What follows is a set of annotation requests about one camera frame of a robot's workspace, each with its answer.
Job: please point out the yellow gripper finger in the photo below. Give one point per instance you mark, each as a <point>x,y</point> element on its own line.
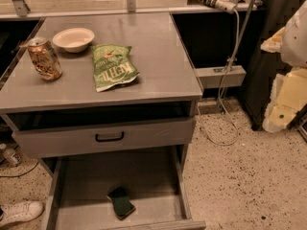
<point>288,96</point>

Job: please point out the green and yellow sponge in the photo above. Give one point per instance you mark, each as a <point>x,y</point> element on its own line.
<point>121,203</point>

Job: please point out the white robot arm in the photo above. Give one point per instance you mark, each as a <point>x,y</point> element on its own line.
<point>291,40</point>

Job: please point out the grey drawer cabinet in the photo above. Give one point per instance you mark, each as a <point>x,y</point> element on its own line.
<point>133,88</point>

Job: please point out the grey open lower drawer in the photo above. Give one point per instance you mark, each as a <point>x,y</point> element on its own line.
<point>138,189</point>

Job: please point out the grey upper drawer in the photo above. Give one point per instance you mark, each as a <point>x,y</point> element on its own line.
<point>63,141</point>

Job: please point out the white power adapter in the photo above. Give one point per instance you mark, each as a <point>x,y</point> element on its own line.
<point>225,6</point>

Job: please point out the green chip bag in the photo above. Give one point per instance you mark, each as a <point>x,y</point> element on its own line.
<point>112,66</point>

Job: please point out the white ceramic bowl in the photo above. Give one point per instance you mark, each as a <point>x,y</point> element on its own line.
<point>74,40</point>

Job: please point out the gold soda can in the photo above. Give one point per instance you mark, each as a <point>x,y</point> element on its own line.
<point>44,58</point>

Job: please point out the small can on floor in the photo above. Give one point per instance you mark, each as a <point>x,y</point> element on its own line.
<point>12,157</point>

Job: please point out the white sneaker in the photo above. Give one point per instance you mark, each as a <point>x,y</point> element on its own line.
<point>20,212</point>

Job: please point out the grey wall bracket block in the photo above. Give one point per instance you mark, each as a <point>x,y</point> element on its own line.
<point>213,77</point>

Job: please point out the black drawer handle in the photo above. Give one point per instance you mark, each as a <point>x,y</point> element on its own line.
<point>104,138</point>

